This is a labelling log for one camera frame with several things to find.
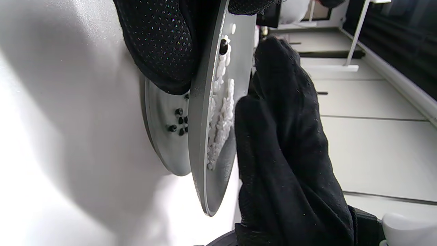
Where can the person's left hand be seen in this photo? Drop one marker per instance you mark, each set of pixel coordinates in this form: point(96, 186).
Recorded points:
point(160, 41)

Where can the person's right hand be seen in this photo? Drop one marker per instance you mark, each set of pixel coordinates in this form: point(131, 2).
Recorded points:
point(290, 153)

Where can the pile of coffee beans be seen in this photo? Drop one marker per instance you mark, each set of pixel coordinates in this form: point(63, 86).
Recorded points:
point(179, 111)

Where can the grey ceramic plate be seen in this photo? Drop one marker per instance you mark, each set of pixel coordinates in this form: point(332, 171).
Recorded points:
point(164, 150)
point(218, 184)

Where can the pile of white rice grains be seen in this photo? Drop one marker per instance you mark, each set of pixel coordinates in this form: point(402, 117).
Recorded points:
point(222, 119)

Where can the white metal post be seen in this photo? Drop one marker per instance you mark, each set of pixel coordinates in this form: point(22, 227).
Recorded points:
point(356, 34)

